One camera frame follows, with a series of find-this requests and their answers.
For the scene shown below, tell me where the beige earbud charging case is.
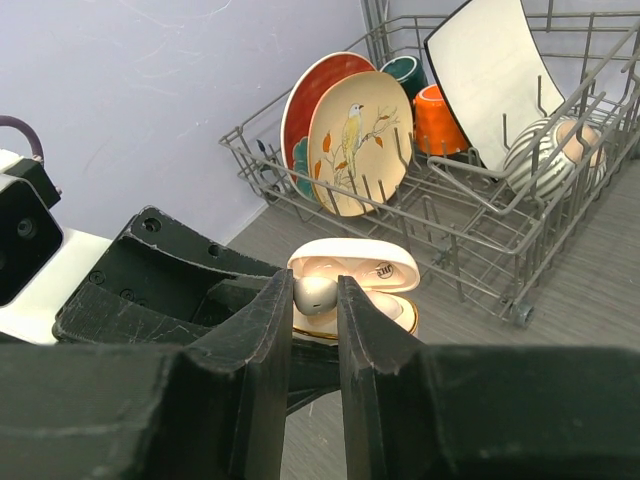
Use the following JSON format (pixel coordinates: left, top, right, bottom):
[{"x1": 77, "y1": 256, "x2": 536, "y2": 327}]
[{"x1": 287, "y1": 238, "x2": 420, "y2": 345}]

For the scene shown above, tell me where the white square plate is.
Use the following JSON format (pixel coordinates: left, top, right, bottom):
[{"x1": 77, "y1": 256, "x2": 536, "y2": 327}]
[{"x1": 424, "y1": 0, "x2": 565, "y2": 172}]

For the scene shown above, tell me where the grey wire dish rack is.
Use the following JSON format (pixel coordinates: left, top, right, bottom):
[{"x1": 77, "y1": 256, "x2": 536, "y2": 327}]
[{"x1": 221, "y1": 2, "x2": 639, "y2": 326}]

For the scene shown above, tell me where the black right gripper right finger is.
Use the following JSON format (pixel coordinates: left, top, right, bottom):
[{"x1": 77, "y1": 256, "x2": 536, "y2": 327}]
[{"x1": 337, "y1": 276, "x2": 639, "y2": 479}]

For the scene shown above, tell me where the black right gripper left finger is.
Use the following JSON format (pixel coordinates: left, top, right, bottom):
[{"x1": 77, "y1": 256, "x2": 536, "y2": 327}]
[{"x1": 1, "y1": 270, "x2": 293, "y2": 479}]

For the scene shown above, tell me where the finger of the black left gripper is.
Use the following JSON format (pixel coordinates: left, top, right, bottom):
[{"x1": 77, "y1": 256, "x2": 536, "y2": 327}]
[
  {"x1": 286, "y1": 342, "x2": 340, "y2": 415},
  {"x1": 52, "y1": 206, "x2": 279, "y2": 345}
]

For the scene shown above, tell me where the striped black white cup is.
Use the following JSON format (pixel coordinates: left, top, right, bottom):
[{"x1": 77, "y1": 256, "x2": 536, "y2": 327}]
[{"x1": 503, "y1": 116, "x2": 584, "y2": 203}]

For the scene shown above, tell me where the orange mug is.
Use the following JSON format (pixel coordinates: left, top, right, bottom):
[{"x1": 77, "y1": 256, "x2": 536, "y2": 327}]
[{"x1": 413, "y1": 84, "x2": 469, "y2": 156}]

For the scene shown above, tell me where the red green round plate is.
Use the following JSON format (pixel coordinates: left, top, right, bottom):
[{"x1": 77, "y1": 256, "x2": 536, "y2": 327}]
[{"x1": 280, "y1": 52, "x2": 375, "y2": 203}]

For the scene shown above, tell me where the beige earbud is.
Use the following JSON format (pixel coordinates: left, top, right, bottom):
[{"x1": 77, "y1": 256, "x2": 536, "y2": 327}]
[{"x1": 293, "y1": 276, "x2": 338, "y2": 316}]

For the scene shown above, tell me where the dark green mug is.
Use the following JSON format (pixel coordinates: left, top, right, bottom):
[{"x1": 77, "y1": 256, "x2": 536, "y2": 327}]
[{"x1": 380, "y1": 55, "x2": 429, "y2": 102}]

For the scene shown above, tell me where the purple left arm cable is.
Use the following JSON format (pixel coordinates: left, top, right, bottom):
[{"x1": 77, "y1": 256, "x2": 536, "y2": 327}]
[{"x1": 0, "y1": 114, "x2": 45, "y2": 162}]

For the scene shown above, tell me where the beige speckled round plate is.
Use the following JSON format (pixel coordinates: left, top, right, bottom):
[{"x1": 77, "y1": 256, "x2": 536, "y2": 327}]
[{"x1": 307, "y1": 71, "x2": 413, "y2": 217}]

